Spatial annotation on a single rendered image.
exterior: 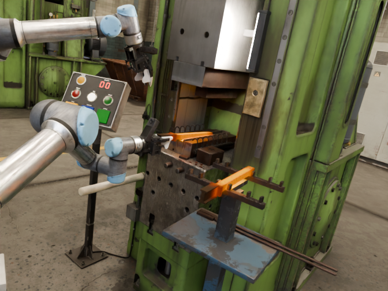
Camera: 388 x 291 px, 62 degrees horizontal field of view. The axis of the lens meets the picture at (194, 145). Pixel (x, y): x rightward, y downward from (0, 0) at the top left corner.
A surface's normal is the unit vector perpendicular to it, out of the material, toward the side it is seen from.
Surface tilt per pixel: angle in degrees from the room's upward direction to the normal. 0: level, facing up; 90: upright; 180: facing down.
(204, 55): 90
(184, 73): 90
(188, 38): 90
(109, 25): 90
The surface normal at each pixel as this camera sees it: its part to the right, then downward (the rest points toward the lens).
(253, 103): -0.62, 0.12
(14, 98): 0.63, 0.32
